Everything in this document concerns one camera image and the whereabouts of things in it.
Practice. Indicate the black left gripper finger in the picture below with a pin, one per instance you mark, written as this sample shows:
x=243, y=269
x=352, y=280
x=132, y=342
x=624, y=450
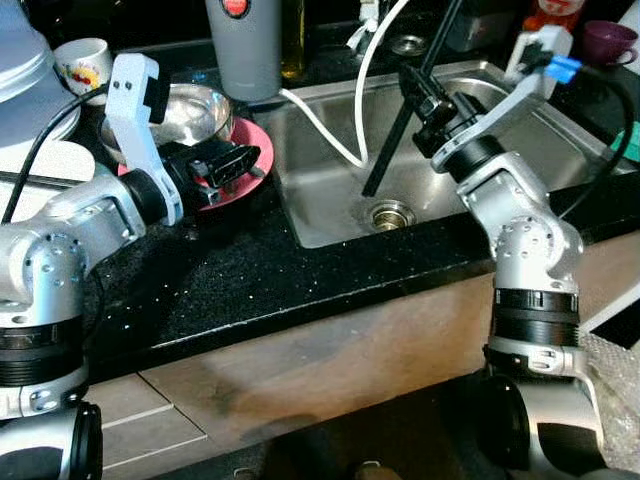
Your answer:
x=250, y=157
x=242, y=190

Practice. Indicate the pink round plate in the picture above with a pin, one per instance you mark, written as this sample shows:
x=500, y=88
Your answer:
x=250, y=135

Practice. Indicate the stainless steel bowl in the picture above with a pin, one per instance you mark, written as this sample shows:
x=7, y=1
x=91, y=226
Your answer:
x=195, y=115

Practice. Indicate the long black chopstick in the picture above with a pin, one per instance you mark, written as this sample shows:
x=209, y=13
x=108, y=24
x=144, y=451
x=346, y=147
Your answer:
x=385, y=160

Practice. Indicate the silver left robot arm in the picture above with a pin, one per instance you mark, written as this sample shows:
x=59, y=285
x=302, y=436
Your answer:
x=45, y=265

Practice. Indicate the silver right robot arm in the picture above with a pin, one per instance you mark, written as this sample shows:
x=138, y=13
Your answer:
x=525, y=250

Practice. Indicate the metal faucet base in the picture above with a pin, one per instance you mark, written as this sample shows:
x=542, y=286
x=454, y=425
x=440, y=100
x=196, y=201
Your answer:
x=407, y=45

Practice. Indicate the white cloth tie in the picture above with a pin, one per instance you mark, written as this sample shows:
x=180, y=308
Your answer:
x=362, y=30

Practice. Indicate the stainless steel sink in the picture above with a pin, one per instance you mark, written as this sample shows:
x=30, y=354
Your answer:
x=330, y=190

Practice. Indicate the grey thermos jug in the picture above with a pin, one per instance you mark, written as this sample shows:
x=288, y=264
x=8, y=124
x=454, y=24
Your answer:
x=245, y=50

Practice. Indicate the metal sink drain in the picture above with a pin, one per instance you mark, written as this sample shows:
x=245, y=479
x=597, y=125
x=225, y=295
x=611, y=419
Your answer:
x=392, y=215

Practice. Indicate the yellow oil bottle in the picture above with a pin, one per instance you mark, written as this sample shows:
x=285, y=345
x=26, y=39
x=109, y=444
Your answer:
x=293, y=40

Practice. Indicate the orange red package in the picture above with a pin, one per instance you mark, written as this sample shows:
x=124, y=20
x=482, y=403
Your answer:
x=550, y=15

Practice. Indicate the white round plate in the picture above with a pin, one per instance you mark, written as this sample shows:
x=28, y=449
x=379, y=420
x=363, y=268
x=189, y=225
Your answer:
x=50, y=160

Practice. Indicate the white mug with print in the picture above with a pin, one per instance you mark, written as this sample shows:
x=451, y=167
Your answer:
x=85, y=65

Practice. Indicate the thin black rod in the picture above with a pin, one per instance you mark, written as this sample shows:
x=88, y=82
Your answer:
x=40, y=179

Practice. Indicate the green sponge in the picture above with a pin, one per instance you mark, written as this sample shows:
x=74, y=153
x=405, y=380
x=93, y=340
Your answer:
x=630, y=143

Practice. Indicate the purple cup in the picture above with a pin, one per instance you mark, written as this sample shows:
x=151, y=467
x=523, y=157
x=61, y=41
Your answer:
x=605, y=42

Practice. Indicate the brown cabinet front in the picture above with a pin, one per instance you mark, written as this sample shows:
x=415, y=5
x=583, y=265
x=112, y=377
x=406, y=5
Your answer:
x=300, y=360

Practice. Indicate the grey round container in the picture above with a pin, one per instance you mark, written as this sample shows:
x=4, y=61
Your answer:
x=20, y=60

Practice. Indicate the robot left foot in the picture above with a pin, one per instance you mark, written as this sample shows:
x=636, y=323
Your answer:
x=247, y=475

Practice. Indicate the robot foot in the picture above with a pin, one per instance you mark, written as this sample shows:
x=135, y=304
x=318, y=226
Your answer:
x=378, y=472
x=247, y=475

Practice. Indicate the bubble wrap bag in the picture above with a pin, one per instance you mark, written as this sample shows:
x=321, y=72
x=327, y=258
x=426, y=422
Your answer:
x=612, y=400

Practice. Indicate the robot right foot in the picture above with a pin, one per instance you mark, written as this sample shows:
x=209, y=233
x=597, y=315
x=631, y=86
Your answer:
x=378, y=472

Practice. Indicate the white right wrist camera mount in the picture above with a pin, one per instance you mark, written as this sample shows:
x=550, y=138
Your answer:
x=520, y=90

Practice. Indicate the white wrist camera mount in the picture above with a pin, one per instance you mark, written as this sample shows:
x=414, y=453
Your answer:
x=135, y=120
x=520, y=90

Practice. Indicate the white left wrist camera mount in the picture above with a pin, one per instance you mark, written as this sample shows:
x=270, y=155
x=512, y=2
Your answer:
x=135, y=120

